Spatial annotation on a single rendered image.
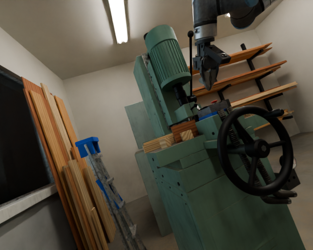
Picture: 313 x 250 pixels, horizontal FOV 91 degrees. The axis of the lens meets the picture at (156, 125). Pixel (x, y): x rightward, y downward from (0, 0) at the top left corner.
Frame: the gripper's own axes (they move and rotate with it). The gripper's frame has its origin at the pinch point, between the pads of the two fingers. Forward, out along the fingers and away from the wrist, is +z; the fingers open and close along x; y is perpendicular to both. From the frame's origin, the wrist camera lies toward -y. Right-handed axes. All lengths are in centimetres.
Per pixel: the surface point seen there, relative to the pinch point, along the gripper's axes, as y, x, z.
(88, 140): 76, 68, 39
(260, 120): -9.3, -21.7, 19.6
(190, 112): 7.6, 6.5, 11.9
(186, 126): 0.7, 13.4, 15.2
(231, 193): -21.7, 8.0, 39.9
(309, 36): 141, -335, -6
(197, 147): -10.7, 15.3, 20.4
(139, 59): 51, 16, -18
